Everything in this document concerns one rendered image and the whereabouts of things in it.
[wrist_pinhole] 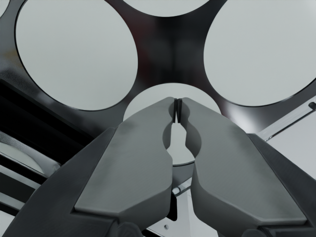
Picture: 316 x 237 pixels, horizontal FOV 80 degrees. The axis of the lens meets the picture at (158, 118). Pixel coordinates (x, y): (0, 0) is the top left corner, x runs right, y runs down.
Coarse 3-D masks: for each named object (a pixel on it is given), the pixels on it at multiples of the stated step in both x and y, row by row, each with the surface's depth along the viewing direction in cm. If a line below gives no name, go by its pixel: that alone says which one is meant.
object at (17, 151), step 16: (0, 80) 21; (16, 96) 21; (32, 112) 22; (48, 112) 22; (0, 128) 17; (64, 128) 23; (0, 144) 17; (16, 144) 18; (32, 144) 19; (0, 160) 17; (16, 160) 17; (32, 160) 18; (48, 160) 19; (64, 160) 20; (32, 176) 18; (48, 176) 18; (176, 208) 27; (160, 224) 23; (176, 224) 25
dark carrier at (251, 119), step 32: (224, 0) 13; (0, 32) 15; (160, 32) 14; (192, 32) 14; (0, 64) 16; (160, 64) 16; (192, 64) 16; (32, 96) 18; (128, 96) 17; (96, 128) 20; (256, 128) 19
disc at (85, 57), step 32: (32, 0) 14; (64, 0) 14; (96, 0) 14; (32, 32) 15; (64, 32) 15; (96, 32) 15; (128, 32) 15; (32, 64) 16; (64, 64) 16; (96, 64) 16; (128, 64) 16; (64, 96) 18; (96, 96) 18
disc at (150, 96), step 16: (144, 96) 17; (160, 96) 17; (176, 96) 17; (192, 96) 17; (208, 96) 17; (128, 112) 18; (176, 128) 19; (176, 144) 20; (176, 160) 22; (192, 160) 21
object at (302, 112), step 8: (304, 104) 17; (312, 104) 17; (296, 112) 17; (304, 112) 17; (312, 112) 17; (280, 120) 18; (288, 120) 18; (296, 120) 18; (272, 128) 18; (280, 128) 18; (264, 136) 19; (272, 136) 19; (184, 184) 24; (176, 192) 24
